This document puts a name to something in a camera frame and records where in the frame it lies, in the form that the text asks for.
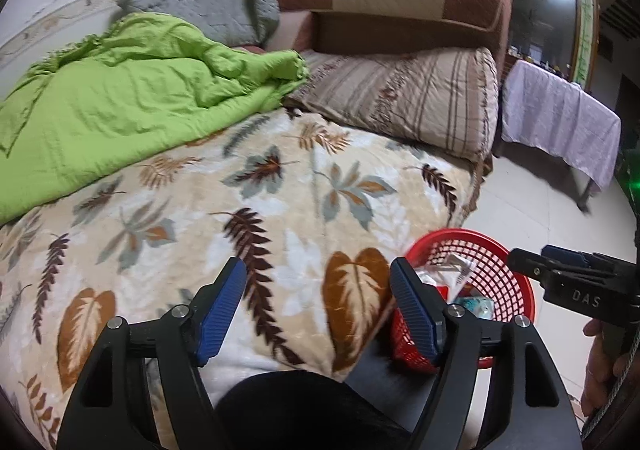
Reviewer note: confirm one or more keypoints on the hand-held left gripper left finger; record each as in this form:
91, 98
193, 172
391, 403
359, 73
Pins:
222, 310

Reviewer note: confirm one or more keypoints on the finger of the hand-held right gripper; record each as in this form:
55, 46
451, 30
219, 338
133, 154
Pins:
527, 264
570, 256

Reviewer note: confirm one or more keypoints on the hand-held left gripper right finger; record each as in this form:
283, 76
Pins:
412, 312

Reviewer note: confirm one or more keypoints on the red plastic basket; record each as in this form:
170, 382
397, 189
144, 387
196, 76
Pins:
515, 290

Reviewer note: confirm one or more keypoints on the white and red wrapper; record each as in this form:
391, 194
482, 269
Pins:
440, 275

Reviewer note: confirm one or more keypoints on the teal plastic pack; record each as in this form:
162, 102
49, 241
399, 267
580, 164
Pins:
475, 307

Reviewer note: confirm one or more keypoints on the person's right hand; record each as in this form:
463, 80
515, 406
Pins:
595, 380

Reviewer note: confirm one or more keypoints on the table with white cloth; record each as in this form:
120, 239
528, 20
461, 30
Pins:
587, 197

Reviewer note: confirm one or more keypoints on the person's black trouser leg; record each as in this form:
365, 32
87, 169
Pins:
300, 410

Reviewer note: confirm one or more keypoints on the leaf print blanket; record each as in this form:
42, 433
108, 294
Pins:
300, 210

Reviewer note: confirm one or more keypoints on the white tablecloth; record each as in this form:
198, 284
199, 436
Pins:
555, 119

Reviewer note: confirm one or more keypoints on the striped brown pillow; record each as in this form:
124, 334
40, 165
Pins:
400, 94

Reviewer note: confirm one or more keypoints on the green quilt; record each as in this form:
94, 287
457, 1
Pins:
125, 99

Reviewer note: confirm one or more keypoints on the dark window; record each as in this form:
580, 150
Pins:
535, 4

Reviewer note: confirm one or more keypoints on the grey quilted pillow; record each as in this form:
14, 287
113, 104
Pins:
210, 4

